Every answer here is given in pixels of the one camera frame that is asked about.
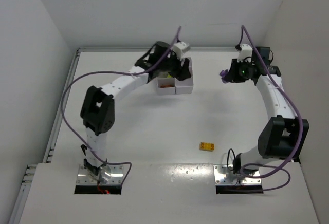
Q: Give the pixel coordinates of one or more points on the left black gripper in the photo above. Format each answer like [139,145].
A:
[177,68]

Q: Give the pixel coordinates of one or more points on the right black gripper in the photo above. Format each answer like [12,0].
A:
[232,73]

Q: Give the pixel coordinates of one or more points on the lavender curved lego brick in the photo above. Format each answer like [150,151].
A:
[223,73]

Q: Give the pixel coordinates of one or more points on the purple lego plate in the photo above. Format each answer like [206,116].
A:
[224,80]

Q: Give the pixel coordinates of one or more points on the brown lego plate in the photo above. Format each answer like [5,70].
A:
[166,86]

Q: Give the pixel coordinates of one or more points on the yellow lego brick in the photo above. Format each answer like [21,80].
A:
[205,146]

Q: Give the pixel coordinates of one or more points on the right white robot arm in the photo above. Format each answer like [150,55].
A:
[284,134]

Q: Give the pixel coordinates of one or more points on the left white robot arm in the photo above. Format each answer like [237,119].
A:
[98,109]

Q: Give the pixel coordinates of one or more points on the right white compartment tray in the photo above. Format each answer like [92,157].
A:
[185,86]

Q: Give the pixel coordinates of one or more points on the white compartment tray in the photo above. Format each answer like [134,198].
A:
[165,81]
[185,86]

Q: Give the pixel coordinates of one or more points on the left white compartment tray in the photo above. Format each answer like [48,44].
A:
[165,81]

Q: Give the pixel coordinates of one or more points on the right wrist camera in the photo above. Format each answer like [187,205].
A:
[245,53]

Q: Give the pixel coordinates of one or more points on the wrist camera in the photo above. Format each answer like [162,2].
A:
[180,48]
[245,53]

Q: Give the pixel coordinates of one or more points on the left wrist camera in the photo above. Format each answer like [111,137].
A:
[180,48]

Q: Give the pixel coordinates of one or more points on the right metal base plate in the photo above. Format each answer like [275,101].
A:
[225,177]

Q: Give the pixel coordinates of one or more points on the metal base plate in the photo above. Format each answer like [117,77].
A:
[108,176]
[225,177]

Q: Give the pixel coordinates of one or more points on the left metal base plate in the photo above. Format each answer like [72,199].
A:
[108,176]

